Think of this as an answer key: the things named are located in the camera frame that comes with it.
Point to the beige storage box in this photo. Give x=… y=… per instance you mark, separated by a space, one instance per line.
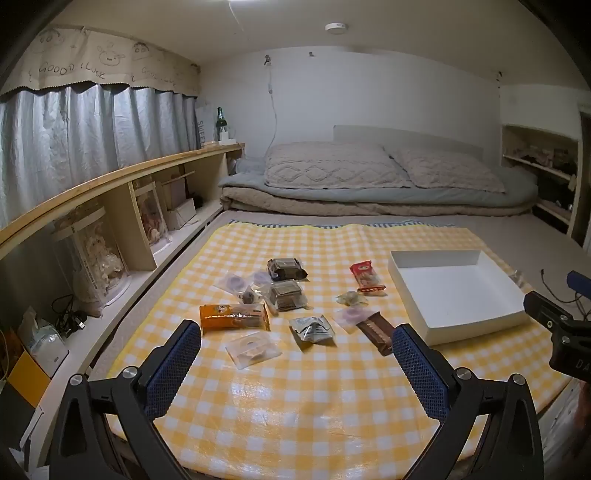
x=178 y=187

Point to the white cardboard box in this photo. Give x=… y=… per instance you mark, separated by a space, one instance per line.
x=457 y=290

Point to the small grey candy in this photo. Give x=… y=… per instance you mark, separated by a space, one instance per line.
x=249 y=295

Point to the silver snack packet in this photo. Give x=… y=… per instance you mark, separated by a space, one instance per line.
x=311 y=328

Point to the white storage box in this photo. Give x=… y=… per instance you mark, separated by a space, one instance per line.
x=182 y=213

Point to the tissue box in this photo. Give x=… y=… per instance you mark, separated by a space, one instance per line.
x=44 y=346

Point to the grey curtain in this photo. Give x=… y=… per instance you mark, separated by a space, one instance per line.
x=69 y=138

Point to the green candy packet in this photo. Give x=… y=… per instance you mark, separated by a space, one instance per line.
x=352 y=299

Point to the dark cake packet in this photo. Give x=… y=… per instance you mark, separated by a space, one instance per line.
x=284 y=295
x=284 y=270

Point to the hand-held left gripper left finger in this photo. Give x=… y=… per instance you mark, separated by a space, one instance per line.
x=173 y=369

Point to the beige printed valance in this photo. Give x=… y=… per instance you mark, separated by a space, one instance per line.
x=92 y=60

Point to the yellow checked mat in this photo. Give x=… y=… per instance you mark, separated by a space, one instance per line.
x=323 y=392

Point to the clear doll display box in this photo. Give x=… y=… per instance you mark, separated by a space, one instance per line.
x=152 y=221

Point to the yellow box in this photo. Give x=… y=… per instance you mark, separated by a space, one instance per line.
x=27 y=381

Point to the beige quilted pillow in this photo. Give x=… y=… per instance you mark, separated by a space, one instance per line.
x=452 y=170
x=332 y=166

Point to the wall niche shelf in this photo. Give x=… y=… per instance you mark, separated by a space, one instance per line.
x=531 y=162

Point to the small white device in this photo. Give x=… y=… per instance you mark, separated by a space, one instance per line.
x=228 y=137

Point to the red snack packet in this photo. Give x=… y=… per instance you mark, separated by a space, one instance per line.
x=367 y=277

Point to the long wooden shelf unit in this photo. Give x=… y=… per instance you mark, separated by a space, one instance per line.
x=138 y=168

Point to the green glass bottle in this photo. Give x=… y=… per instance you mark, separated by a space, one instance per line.
x=221 y=124

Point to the white letter sign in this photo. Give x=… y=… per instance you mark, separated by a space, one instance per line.
x=202 y=127

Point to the clear cylinder doll case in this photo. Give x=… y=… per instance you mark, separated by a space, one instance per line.
x=99 y=263

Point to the orange snack packet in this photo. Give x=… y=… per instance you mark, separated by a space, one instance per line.
x=231 y=318

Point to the brown chocolate bar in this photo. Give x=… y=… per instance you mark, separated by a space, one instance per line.
x=376 y=333

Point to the ceiling smoke detector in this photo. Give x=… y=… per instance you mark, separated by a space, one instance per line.
x=335 y=26

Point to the folded beige grey quilt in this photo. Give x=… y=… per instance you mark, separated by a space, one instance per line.
x=369 y=203

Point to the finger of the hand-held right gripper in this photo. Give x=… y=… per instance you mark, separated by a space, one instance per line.
x=540 y=307
x=581 y=283

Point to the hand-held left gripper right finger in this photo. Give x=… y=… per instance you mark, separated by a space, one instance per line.
x=418 y=369

